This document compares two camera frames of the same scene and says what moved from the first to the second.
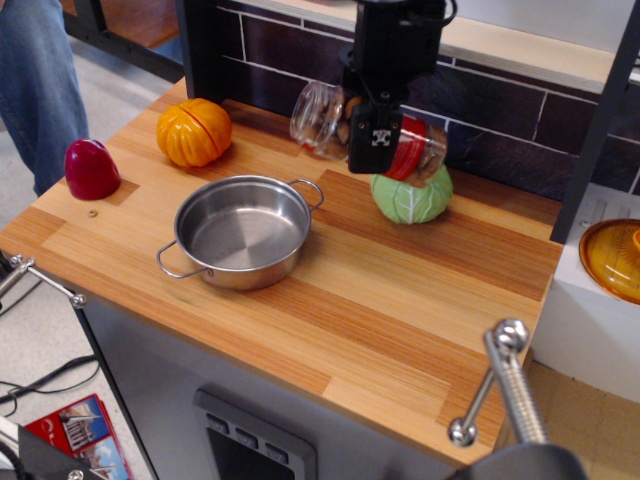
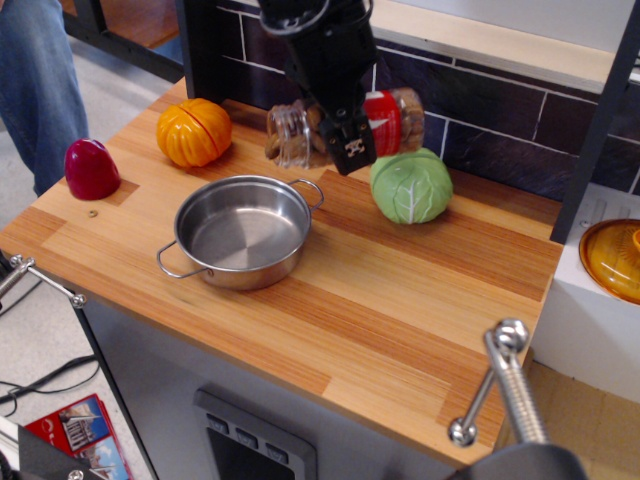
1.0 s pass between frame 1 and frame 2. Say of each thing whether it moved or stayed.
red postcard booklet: stayed
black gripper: moved
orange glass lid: stayed
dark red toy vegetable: stayed
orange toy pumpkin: stayed
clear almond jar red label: moved
